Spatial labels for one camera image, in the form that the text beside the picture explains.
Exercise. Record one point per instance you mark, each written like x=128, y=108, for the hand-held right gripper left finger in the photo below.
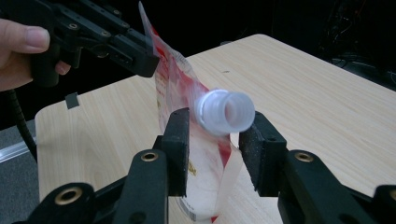
x=178, y=149

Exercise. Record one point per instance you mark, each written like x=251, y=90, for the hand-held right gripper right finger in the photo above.
x=264, y=155

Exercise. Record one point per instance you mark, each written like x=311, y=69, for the red and white refill pouch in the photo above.
x=205, y=168

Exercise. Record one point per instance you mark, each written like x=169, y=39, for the metal floor rail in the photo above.
x=14, y=153

